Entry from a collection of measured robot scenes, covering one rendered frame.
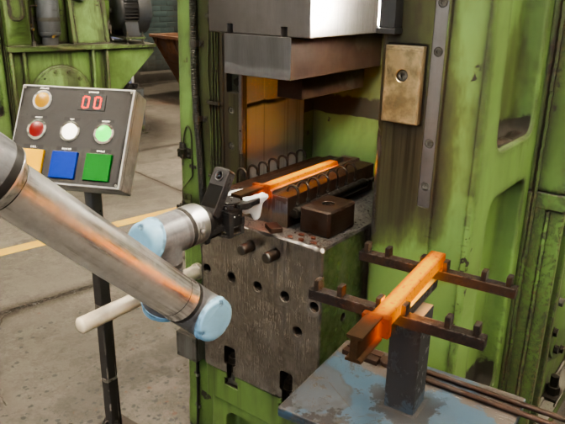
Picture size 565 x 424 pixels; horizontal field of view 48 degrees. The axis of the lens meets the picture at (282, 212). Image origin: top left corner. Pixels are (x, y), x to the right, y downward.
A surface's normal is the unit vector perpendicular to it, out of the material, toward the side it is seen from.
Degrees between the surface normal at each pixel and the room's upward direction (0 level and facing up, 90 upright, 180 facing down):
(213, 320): 93
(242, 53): 90
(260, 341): 90
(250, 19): 90
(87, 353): 0
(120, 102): 60
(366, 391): 0
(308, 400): 0
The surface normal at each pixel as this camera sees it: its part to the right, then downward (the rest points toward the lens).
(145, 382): 0.02, -0.94
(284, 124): 0.80, 0.22
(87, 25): 0.56, 0.10
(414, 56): -0.60, 0.26
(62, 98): -0.17, -0.19
